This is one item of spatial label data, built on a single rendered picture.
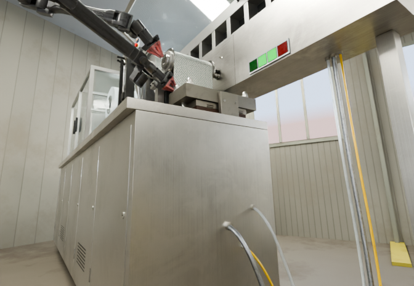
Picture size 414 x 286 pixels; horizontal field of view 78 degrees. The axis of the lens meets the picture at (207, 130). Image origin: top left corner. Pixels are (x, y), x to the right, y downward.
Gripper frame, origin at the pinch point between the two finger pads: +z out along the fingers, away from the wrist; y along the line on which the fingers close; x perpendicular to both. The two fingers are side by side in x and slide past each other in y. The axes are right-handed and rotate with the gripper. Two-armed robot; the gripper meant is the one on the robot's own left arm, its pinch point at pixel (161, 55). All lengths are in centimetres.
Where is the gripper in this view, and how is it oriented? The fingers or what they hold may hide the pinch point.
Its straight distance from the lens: 138.5
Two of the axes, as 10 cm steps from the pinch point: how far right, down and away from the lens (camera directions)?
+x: 5.3, -6.9, 4.9
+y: 5.9, -1.0, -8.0
